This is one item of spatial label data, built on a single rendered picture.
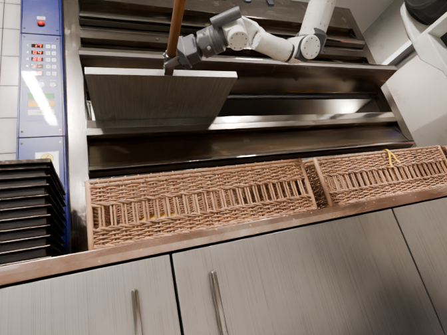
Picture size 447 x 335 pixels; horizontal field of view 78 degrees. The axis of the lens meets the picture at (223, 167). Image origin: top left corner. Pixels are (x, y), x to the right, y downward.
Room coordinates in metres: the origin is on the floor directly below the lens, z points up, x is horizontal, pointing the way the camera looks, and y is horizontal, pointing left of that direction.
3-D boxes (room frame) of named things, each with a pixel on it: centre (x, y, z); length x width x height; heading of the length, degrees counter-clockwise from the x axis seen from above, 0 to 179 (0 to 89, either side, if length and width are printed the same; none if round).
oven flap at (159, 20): (1.33, -0.32, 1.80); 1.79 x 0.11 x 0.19; 112
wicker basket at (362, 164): (1.08, -0.43, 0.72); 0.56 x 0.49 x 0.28; 111
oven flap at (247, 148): (1.33, -0.32, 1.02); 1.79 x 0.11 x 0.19; 112
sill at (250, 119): (1.35, -0.31, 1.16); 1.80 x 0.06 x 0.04; 112
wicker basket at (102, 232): (0.86, 0.12, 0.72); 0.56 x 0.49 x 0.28; 111
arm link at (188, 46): (0.74, 0.00, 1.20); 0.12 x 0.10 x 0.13; 77
